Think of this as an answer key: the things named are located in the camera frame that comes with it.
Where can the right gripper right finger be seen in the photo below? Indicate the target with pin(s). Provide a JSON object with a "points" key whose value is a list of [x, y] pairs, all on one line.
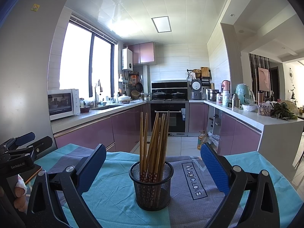
{"points": [[261, 208]]}

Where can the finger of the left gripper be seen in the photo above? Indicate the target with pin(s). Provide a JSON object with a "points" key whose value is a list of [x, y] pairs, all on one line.
{"points": [[37, 147], [14, 143]]}

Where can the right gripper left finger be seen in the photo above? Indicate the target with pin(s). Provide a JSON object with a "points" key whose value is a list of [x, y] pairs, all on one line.
{"points": [[44, 207]]}

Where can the bamboo chopstick three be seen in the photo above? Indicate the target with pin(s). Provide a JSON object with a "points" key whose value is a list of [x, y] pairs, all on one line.
{"points": [[152, 145]]}

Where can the bamboo chopstick six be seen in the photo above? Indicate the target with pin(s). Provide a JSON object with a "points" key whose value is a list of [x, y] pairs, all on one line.
{"points": [[162, 151]]}

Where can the bamboo chopstick four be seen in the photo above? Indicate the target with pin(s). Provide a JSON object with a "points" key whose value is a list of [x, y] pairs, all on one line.
{"points": [[153, 146]]}

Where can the bamboo chopstick two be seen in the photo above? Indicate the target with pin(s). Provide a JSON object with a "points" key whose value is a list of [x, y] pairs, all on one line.
{"points": [[145, 146]]}

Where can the bamboo chopstick one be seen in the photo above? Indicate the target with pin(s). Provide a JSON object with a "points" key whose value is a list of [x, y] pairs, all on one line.
{"points": [[141, 145]]}

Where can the bamboo chopstick five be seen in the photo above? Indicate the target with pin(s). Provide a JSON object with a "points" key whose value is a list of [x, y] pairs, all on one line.
{"points": [[159, 147]]}

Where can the bamboo chopstick seven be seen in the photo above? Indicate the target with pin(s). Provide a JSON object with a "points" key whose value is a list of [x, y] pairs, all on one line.
{"points": [[167, 128]]}

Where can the bamboo chopstick eight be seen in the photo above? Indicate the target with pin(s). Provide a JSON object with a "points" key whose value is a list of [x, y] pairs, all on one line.
{"points": [[156, 149]]}

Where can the kitchen faucet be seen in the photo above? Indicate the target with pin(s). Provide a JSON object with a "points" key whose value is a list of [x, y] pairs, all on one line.
{"points": [[97, 91]]}

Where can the left hand with bandage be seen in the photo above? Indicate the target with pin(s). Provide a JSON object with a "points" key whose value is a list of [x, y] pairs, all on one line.
{"points": [[20, 202]]}

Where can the smartphone with orange edge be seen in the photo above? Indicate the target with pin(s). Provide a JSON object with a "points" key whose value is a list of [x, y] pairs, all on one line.
{"points": [[30, 174]]}

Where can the teal grey tablecloth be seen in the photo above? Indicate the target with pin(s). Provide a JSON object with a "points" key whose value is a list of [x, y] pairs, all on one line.
{"points": [[191, 194]]}

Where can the white microwave oven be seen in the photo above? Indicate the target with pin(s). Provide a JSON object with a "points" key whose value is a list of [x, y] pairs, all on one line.
{"points": [[63, 103]]}

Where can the black mesh cup holder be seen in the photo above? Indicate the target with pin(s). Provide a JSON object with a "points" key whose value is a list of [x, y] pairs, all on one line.
{"points": [[152, 196]]}

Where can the cooking oil bottle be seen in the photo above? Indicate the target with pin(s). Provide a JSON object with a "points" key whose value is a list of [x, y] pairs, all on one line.
{"points": [[201, 139]]}

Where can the leafy green vegetables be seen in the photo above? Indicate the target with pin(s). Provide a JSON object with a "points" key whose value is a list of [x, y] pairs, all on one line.
{"points": [[281, 111]]}

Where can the mint green air fryer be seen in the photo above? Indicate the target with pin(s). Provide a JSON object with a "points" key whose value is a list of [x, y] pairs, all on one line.
{"points": [[244, 94]]}

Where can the white water heater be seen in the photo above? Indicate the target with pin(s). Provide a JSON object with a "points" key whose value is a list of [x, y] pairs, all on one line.
{"points": [[127, 59]]}

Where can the steel stock pot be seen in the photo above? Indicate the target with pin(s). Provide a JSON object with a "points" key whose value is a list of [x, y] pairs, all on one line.
{"points": [[211, 94]]}

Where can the pink thermos jug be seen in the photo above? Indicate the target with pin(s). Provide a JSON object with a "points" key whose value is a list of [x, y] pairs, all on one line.
{"points": [[226, 88]]}

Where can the black built-in oven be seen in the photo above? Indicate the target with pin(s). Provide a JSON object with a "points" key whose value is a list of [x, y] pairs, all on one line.
{"points": [[171, 96]]}

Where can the pink upper cabinet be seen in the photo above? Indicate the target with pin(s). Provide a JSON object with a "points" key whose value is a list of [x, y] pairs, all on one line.
{"points": [[143, 53]]}

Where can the white rice cooker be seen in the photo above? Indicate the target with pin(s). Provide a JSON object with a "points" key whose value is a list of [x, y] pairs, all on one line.
{"points": [[196, 87]]}

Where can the ceiling light panel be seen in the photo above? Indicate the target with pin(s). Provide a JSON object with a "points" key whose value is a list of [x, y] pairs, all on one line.
{"points": [[162, 24]]}

